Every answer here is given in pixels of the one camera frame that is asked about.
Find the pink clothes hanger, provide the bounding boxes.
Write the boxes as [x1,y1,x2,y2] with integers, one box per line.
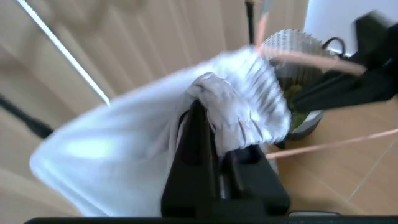
[254,0,398,160]

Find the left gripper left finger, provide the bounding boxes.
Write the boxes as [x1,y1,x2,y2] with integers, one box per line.
[161,98,220,217]

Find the dark green garment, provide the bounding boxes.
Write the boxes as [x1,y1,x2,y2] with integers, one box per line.
[284,83,308,130]

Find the white laundry basket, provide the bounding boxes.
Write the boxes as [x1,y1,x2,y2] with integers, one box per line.
[262,29,348,141]

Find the pale grey shorts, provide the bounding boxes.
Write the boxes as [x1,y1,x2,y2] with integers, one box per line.
[29,46,292,217]

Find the black clothes rack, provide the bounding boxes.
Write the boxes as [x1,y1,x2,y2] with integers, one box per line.
[0,0,256,140]

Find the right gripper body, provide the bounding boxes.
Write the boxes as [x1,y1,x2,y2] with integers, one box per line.
[353,11,398,105]

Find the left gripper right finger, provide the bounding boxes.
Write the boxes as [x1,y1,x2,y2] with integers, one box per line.
[221,144,290,217]

